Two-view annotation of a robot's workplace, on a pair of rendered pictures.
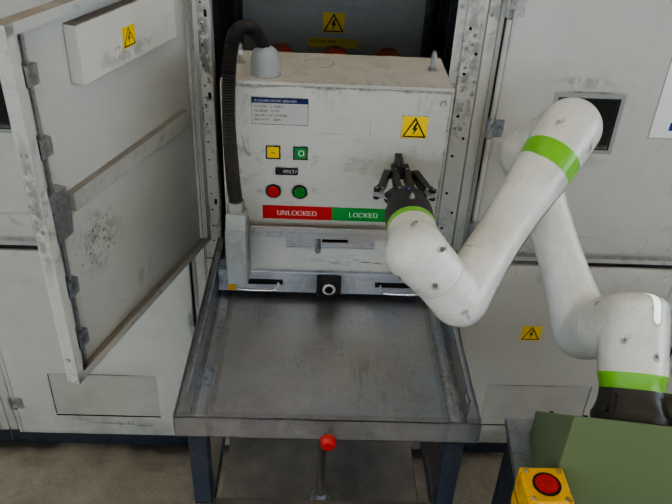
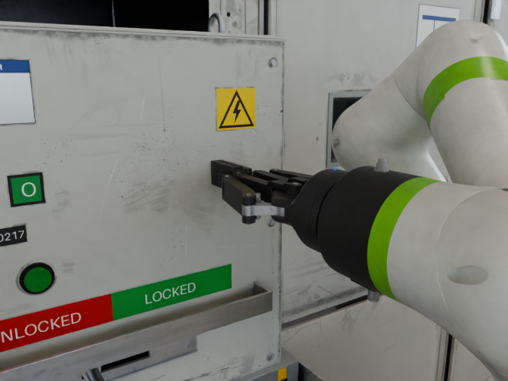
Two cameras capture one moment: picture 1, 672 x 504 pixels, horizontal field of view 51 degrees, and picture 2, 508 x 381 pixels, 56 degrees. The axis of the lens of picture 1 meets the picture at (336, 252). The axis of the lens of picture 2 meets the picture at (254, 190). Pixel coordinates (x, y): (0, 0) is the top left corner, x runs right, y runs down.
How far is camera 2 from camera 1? 1.05 m
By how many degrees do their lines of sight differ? 34
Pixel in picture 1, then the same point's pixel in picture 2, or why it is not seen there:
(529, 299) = (337, 354)
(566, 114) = (475, 31)
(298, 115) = (10, 100)
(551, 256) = not seen: hidden behind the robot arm
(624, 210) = not seen: hidden behind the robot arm
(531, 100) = (308, 104)
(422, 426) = not seen: outside the picture
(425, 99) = (247, 55)
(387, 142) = (196, 142)
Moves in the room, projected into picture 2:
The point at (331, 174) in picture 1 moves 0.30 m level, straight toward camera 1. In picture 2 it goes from (100, 224) to (237, 360)
